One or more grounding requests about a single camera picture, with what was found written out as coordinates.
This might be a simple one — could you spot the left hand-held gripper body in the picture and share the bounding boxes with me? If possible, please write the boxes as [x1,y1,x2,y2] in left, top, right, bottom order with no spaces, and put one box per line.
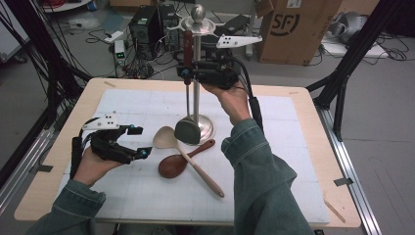
[81,111,137,165]

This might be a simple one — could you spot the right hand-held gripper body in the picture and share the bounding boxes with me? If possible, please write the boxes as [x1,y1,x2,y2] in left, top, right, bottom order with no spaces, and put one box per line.
[196,34,263,91]

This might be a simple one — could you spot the metal utensil stand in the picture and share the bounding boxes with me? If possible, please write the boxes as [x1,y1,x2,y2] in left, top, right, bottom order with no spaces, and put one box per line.
[166,3,226,147]

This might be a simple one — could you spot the beige spoon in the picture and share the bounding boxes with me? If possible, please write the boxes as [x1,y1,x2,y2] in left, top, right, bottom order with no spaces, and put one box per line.
[152,125,226,199]

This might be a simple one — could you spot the dark brown wooden spoon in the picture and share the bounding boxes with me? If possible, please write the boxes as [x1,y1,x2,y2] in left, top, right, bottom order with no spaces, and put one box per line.
[158,138,216,180]

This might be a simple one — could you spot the person's right hand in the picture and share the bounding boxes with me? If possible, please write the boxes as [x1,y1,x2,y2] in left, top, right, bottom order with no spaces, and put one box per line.
[200,83,253,127]

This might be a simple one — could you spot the person's left hand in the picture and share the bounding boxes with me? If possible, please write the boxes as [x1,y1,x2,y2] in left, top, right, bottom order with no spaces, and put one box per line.
[73,147,124,188]

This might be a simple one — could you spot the black stool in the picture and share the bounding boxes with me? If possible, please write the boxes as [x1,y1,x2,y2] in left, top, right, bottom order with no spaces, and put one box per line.
[199,26,232,62]

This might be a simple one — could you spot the white stand leg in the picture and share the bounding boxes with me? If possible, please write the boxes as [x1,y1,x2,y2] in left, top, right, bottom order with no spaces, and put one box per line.
[245,0,259,61]

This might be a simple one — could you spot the black flat case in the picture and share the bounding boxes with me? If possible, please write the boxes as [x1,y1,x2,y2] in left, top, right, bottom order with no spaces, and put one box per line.
[224,14,251,36]

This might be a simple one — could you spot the black computer tower green label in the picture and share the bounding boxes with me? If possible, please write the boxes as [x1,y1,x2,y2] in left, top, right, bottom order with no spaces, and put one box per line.
[128,5,164,62]

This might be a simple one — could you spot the white device green display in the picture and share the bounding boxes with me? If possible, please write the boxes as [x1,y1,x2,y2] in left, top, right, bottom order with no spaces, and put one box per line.
[114,39,127,67]

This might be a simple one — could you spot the grey tape piece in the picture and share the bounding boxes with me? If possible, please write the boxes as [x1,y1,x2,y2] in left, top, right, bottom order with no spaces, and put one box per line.
[28,164,54,174]
[333,176,354,187]

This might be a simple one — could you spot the white power strip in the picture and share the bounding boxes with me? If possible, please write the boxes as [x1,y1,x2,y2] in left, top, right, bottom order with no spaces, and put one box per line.
[103,29,125,45]

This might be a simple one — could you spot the white grid mat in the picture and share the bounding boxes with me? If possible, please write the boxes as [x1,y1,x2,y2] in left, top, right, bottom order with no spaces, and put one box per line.
[63,88,331,225]

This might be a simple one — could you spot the large cardboard box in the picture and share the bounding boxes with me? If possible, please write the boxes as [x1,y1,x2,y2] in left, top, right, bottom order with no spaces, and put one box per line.
[254,0,344,67]

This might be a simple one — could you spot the round white table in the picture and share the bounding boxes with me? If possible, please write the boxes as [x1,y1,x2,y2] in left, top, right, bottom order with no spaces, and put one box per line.
[40,0,94,15]

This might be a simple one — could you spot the white cabinet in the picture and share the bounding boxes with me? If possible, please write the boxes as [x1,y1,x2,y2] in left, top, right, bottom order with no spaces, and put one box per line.
[0,5,31,64]

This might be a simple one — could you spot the white board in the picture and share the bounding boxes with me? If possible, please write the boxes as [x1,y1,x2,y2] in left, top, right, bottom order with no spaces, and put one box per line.
[320,34,390,60]

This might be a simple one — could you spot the silver rounded device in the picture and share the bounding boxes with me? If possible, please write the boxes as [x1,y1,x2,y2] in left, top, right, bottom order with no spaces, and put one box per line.
[327,11,370,45]

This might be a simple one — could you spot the tan tape strip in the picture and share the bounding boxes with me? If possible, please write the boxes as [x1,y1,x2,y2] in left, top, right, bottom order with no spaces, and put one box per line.
[322,198,347,225]

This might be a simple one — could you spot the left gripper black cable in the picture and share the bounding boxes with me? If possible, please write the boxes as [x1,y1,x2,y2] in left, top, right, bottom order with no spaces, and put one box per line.
[69,117,100,180]

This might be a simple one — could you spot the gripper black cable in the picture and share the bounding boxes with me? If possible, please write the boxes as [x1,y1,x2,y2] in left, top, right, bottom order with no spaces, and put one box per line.
[232,56,265,135]
[69,117,100,180]

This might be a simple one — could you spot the tangle of floor cables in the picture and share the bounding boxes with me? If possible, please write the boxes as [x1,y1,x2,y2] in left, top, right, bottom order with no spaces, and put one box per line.
[122,59,157,80]

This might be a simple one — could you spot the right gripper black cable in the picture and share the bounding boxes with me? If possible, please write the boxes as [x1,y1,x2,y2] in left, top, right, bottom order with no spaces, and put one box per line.
[232,56,265,135]

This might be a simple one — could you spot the black frame with cables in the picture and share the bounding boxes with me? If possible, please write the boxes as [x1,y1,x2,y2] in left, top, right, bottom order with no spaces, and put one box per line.
[0,0,94,130]

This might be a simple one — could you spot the aluminium rail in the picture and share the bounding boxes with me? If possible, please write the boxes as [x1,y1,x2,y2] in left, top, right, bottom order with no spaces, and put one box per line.
[314,105,384,235]
[0,126,57,217]

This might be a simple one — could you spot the black frame stand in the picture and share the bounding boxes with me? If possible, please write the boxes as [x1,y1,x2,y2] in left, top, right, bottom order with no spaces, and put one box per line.
[305,0,415,143]

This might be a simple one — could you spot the black floor cables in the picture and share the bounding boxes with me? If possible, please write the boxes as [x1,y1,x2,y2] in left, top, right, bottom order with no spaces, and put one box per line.
[371,33,409,63]

